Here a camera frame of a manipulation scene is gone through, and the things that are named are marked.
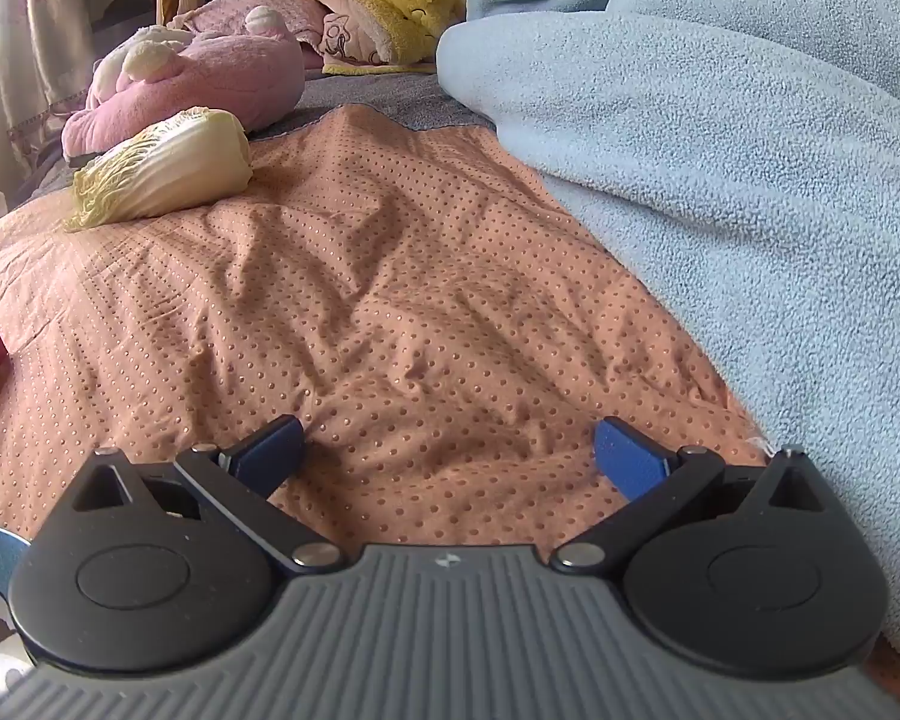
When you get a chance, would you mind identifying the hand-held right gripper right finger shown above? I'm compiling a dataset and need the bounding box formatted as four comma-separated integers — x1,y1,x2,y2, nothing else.
551,416,833,578

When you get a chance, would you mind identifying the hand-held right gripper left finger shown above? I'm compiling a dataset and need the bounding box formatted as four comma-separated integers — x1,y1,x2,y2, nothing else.
71,414,347,577

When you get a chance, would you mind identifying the napa cabbage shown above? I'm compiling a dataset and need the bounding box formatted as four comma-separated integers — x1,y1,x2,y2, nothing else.
61,107,254,233

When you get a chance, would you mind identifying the light blue fleece blanket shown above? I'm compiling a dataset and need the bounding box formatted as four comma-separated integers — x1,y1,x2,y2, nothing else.
435,0,900,680

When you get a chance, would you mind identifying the pink plush toy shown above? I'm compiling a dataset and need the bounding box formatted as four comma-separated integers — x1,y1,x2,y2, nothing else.
61,6,306,164

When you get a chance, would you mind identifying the pink printed cloth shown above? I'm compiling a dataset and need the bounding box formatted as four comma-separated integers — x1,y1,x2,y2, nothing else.
296,0,391,70

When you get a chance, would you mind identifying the yellow plush toy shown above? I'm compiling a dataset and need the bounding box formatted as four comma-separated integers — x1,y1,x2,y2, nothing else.
319,0,467,76

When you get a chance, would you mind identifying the patterned curtain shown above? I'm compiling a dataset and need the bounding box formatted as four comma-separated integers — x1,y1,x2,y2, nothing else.
0,0,98,173

